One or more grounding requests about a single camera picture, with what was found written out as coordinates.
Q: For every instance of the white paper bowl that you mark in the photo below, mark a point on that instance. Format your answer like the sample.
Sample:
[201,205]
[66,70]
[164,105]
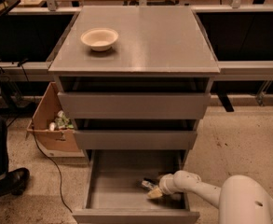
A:
[99,39]

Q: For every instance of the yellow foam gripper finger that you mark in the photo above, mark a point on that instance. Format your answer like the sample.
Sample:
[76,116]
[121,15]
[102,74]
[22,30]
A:
[155,193]

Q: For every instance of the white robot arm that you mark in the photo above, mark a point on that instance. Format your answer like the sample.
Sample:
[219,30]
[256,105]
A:
[241,200]

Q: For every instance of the grey top drawer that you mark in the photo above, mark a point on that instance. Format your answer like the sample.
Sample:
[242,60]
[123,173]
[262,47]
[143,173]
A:
[134,105]

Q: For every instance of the cardboard box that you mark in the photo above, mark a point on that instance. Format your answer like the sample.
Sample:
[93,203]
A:
[54,142]

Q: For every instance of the silver blue redbull can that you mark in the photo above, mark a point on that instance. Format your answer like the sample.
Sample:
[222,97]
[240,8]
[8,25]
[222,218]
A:
[148,184]

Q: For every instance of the grey metal rail frame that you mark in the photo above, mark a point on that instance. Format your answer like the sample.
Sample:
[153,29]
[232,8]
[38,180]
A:
[30,69]

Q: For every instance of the black shoe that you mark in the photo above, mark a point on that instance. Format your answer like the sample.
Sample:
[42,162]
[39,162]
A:
[14,182]

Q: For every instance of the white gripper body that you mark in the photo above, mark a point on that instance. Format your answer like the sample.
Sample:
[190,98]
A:
[166,185]

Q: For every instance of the crumpled trash in box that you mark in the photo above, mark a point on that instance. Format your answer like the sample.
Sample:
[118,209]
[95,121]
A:
[61,122]

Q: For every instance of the grey drawer cabinet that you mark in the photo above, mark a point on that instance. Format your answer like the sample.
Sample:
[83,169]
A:
[135,78]

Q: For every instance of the grey middle drawer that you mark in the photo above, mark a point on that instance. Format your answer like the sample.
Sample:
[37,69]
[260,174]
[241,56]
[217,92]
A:
[136,134]

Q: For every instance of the grey drawer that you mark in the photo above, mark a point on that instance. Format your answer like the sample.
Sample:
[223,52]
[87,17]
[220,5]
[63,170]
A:
[134,105]
[114,192]
[136,134]

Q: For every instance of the grey bottom drawer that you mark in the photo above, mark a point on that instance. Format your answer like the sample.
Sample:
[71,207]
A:
[114,192]

